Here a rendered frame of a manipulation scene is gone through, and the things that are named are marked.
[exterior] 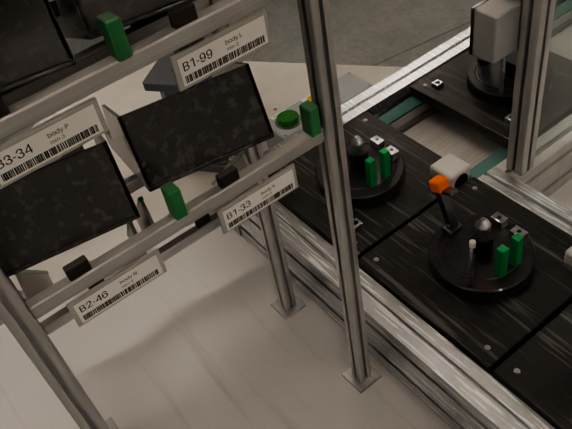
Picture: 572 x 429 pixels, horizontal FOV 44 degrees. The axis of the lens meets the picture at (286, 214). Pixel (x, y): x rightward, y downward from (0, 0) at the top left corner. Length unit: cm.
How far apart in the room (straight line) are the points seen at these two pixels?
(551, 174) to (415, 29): 218
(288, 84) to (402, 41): 175
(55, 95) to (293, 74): 110
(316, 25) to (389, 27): 275
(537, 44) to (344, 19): 251
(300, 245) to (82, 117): 58
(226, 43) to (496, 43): 50
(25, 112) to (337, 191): 34
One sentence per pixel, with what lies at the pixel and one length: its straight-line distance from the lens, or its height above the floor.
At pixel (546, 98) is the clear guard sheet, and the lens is 111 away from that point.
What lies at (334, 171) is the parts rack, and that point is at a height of 126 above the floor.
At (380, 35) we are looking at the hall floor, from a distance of 330.
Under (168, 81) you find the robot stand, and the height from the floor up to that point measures 106.
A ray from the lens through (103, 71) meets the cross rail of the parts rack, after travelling 51.
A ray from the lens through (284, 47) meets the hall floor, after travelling 331.
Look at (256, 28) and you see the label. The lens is 57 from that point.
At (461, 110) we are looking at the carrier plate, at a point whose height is 97.
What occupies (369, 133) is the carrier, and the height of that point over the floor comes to 97.
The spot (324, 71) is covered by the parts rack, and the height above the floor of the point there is 137.
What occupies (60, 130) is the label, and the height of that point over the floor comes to 145.
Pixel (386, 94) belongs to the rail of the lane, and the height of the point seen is 96.
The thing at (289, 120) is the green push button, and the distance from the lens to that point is 125.
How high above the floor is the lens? 172
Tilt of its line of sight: 45 degrees down
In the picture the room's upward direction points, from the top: 12 degrees counter-clockwise
